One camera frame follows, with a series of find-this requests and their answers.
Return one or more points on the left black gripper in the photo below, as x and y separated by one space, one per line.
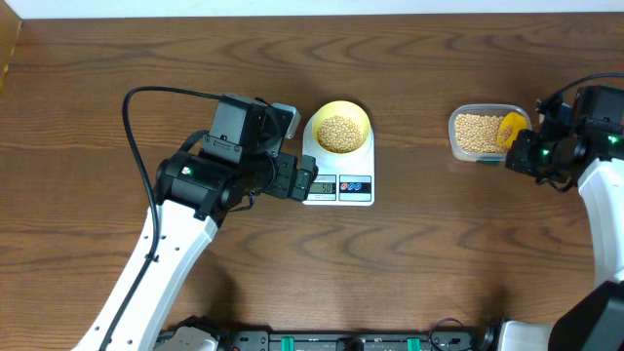
282 185

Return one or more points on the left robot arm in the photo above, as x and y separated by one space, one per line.
210 175

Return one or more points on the white digital kitchen scale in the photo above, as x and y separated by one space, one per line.
343 179

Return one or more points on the clear plastic soybean container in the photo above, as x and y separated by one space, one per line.
472 130

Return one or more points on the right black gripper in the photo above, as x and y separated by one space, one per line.
518 156

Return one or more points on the pale yellow bowl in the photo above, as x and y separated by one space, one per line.
341 127

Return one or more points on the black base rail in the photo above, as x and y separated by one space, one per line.
197 333

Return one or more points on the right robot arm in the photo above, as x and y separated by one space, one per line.
596 322

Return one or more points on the yellow measuring scoop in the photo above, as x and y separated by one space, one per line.
509 128

